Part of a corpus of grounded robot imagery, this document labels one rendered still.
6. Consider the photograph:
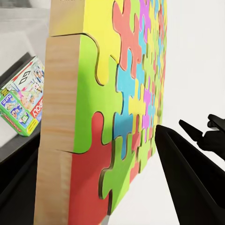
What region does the board game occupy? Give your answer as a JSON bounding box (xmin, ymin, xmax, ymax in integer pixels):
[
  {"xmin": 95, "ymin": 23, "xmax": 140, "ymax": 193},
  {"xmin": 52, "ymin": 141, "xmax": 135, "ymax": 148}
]
[{"xmin": 0, "ymin": 56, "xmax": 45, "ymax": 137}]

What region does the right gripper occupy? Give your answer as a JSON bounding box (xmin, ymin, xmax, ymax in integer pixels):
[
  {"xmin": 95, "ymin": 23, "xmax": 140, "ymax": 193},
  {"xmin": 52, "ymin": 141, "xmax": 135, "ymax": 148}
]
[{"xmin": 179, "ymin": 114, "xmax": 225, "ymax": 161}]

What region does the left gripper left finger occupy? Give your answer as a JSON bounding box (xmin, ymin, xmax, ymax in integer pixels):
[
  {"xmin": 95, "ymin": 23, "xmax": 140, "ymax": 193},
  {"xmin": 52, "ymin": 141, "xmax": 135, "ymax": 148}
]
[{"xmin": 0, "ymin": 133, "xmax": 40, "ymax": 225}]

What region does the jigsaw puzzle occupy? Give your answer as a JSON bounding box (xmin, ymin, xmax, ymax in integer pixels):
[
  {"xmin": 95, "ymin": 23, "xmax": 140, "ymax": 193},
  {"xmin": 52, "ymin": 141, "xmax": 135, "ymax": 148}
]
[{"xmin": 33, "ymin": 0, "xmax": 167, "ymax": 225}]

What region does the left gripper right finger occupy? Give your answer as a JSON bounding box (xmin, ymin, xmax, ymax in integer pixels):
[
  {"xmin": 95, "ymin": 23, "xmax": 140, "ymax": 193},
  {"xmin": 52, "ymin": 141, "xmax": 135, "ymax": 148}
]
[{"xmin": 155, "ymin": 125, "xmax": 225, "ymax": 225}]

